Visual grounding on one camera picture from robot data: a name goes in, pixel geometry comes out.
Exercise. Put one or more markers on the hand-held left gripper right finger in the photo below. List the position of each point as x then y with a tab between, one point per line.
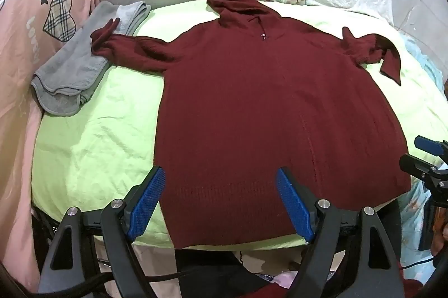
294	207

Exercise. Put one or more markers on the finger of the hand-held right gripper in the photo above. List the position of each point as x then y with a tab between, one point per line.
418	167
428	145

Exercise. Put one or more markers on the light green bed sheet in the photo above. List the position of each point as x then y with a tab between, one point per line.
105	144

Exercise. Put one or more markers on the dark cloth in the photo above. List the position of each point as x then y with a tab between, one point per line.
210	263

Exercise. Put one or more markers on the folded grey cloth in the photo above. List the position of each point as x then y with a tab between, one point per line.
70	74

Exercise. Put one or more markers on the pink heart print blanket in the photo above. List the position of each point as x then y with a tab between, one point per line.
21	39

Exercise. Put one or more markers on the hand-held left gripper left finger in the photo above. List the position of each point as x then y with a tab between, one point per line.
150	203

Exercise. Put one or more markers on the dark red knit hoodie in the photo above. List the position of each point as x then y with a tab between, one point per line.
262	109

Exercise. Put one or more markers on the light blue printed sheet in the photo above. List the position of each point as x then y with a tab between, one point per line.
413	214

